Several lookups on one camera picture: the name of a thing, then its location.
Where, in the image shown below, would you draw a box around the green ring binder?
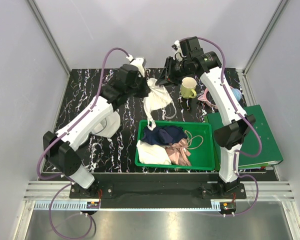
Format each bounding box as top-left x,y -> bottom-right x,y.
203,104 -> 284,170

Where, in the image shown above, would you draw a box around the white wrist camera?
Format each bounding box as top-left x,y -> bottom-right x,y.
171,40 -> 184,62
126,54 -> 147,77

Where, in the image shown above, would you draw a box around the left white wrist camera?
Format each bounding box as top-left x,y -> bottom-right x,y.
126,54 -> 147,77

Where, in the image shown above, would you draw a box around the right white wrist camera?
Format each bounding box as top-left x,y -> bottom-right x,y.
171,40 -> 184,62

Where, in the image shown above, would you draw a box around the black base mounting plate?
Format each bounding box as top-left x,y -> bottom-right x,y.
69,173 -> 247,210

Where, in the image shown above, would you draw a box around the yellow mug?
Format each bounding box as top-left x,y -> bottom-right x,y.
180,77 -> 197,99

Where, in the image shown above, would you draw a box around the pink cat ear headphones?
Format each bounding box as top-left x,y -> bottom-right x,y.
197,86 -> 243,110

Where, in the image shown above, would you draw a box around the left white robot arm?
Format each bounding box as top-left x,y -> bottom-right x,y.
43,57 -> 150,198

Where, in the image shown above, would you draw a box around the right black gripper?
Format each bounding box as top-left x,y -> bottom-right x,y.
154,56 -> 191,88

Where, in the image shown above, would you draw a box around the purple cable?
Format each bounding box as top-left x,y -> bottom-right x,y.
197,36 -> 263,217
36,47 -> 133,240

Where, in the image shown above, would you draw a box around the cream white garment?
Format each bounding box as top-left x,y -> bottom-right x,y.
136,140 -> 172,165

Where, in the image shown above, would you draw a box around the white mesh laundry bag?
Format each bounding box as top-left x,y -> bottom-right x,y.
81,111 -> 121,145

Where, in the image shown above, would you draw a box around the green plastic bin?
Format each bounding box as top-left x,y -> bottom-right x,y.
135,120 -> 215,171

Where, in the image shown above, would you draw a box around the navy blue garment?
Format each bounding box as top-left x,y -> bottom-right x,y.
140,125 -> 188,146

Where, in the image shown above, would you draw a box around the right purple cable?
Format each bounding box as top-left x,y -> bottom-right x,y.
197,36 -> 263,217

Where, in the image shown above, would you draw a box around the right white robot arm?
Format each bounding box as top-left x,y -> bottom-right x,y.
157,36 -> 256,199

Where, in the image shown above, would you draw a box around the pink satin garment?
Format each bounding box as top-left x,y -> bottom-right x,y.
165,130 -> 204,167

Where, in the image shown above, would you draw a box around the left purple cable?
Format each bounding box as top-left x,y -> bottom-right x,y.
36,47 -> 133,240

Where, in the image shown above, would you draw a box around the white bra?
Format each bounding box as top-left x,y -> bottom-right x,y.
143,78 -> 177,131

